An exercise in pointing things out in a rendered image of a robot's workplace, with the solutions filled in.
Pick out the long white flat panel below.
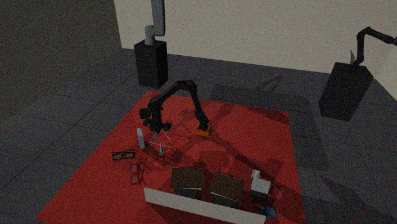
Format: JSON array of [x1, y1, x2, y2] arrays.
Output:
[[144, 187, 266, 224]]

